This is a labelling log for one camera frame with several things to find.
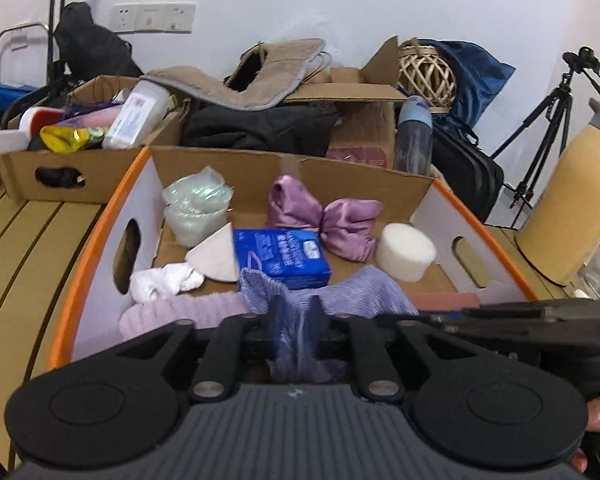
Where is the blue tissue packet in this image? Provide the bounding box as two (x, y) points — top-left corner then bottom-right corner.
(232, 228), (332, 291)

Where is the white triangular foam wedge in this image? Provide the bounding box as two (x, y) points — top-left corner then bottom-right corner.
(185, 222), (241, 283)

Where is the blue-capped water bottle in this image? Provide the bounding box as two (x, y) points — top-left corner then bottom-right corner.
(393, 95), (435, 177)

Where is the white plastic tube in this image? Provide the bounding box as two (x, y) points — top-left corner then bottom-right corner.
(0, 130), (29, 157)

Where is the orange-edged cardboard box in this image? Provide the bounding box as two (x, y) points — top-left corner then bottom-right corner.
(47, 145), (538, 371)

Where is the beige fleece boot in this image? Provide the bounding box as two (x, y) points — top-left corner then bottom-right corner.
(140, 37), (327, 111)

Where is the white foam cylinder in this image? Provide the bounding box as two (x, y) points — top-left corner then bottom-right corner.
(376, 222), (437, 282)

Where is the white plastic container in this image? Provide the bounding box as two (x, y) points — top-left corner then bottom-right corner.
(101, 80), (172, 151)

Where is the small brown cardboard box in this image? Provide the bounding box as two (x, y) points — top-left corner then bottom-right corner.
(0, 75), (191, 205)

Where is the yellow thermos bottle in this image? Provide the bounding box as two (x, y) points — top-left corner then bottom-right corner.
(514, 92), (600, 288)

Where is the black carry case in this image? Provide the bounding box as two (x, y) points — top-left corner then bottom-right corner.
(430, 125), (505, 223)

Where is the brown red-printed cardboard box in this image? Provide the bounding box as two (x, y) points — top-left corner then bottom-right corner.
(280, 35), (411, 166)

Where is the white sock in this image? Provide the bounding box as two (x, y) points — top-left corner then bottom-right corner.
(129, 262), (206, 305)

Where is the red and white tub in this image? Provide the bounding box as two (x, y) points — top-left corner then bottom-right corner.
(19, 106), (63, 137)

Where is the blue box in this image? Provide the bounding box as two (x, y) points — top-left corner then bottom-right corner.
(0, 81), (38, 111)

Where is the black tripod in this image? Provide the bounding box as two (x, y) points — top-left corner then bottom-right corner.
(490, 46), (600, 228)

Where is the blue velvet bag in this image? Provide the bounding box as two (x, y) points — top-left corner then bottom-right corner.
(415, 39), (516, 133)

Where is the pink knit cloth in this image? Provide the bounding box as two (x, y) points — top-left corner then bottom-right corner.
(117, 292), (251, 343)

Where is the pink sponge block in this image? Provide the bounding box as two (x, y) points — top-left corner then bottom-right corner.
(412, 292), (481, 308)

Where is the black backpack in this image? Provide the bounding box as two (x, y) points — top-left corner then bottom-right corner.
(54, 1), (145, 81)

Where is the yellow snack packet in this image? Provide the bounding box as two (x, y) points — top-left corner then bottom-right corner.
(40, 125), (108, 153)

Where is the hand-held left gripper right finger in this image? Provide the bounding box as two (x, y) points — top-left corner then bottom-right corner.
(307, 297), (481, 403)

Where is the black cloth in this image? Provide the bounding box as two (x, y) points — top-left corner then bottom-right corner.
(181, 101), (340, 158)

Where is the wicker ball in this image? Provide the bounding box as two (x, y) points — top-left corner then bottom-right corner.
(397, 37), (457, 111)

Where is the lavender knit cloth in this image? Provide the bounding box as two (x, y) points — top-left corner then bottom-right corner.
(239, 266), (421, 383)

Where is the white wall socket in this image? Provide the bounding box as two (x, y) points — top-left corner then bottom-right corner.
(111, 2), (197, 33)

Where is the purple satin bow cloth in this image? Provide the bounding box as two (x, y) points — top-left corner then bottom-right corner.
(265, 175), (385, 262)

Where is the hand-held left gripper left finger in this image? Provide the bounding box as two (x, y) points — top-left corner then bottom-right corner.
(115, 297), (286, 403)

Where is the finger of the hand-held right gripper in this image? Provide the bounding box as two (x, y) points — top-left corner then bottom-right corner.
(422, 305), (546, 335)

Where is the iridescent plastic bag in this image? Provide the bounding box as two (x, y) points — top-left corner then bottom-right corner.
(161, 166), (234, 248)

